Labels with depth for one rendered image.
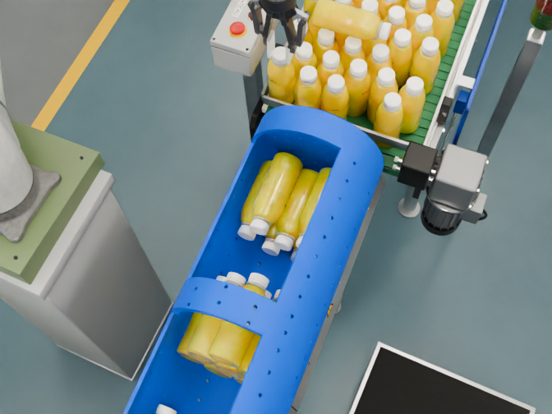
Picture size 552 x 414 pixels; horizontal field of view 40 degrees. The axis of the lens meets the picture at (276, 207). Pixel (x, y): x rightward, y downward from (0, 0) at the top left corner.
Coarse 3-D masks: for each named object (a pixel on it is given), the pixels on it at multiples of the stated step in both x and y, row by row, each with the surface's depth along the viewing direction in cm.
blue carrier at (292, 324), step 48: (288, 144) 168; (336, 144) 149; (240, 192) 164; (336, 192) 147; (240, 240) 166; (336, 240) 146; (192, 288) 141; (240, 288) 137; (288, 288) 138; (336, 288) 150; (288, 336) 137; (144, 384) 145; (192, 384) 155; (240, 384) 157; (288, 384) 137
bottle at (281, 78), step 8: (272, 64) 173; (272, 72) 174; (280, 72) 174; (288, 72) 174; (272, 80) 177; (280, 80) 176; (288, 80) 176; (272, 88) 180; (280, 88) 178; (288, 88) 179; (272, 96) 184; (280, 96) 182; (288, 96) 182
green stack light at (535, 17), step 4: (536, 8) 163; (532, 12) 166; (536, 12) 164; (540, 12) 163; (532, 16) 166; (536, 16) 164; (540, 16) 163; (544, 16) 163; (548, 16) 162; (532, 20) 166; (536, 20) 165; (540, 20) 164; (544, 20) 163; (548, 20) 163; (532, 24) 167; (536, 24) 166; (540, 24) 165; (544, 24) 164; (548, 24) 164; (540, 28) 166; (544, 28) 166; (548, 28) 166
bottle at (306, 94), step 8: (296, 80) 178; (320, 80) 178; (296, 88) 178; (304, 88) 176; (312, 88) 176; (320, 88) 178; (296, 96) 180; (304, 96) 177; (312, 96) 177; (320, 96) 180; (296, 104) 184; (304, 104) 181; (312, 104) 181
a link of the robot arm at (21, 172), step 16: (0, 112) 153; (0, 128) 147; (0, 144) 146; (16, 144) 153; (0, 160) 147; (16, 160) 152; (0, 176) 149; (16, 176) 153; (32, 176) 161; (0, 192) 151; (16, 192) 155; (0, 208) 156
